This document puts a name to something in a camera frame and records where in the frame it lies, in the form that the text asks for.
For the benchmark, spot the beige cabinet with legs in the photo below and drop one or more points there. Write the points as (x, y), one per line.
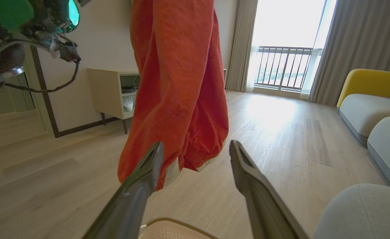
(103, 89)

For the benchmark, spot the yellow sofa backrest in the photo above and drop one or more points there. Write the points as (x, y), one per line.
(370, 83)

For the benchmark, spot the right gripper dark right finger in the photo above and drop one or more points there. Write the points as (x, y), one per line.
(264, 205)

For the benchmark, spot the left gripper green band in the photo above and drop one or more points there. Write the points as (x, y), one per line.
(9, 16)

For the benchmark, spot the white plastic bag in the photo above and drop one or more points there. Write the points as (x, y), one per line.
(128, 103)

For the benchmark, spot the small black device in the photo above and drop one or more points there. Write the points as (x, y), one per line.
(128, 89)

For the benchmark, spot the orange garment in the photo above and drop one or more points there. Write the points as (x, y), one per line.
(178, 83)

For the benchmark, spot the dark balcony railing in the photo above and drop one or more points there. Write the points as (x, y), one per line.
(283, 49)

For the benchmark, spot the beige laundry basket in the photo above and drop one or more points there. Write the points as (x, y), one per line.
(171, 230)

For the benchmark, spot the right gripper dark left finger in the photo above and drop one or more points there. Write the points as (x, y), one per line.
(135, 196)

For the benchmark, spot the dark brown door frame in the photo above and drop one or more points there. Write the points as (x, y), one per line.
(44, 96)

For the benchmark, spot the grey stitched sofa ottoman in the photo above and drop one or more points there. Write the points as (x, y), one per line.
(367, 215)

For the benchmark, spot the narrow beige curtain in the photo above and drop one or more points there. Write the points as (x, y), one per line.
(241, 43)

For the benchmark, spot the wide grey-beige curtain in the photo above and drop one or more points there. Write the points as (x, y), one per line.
(364, 39)

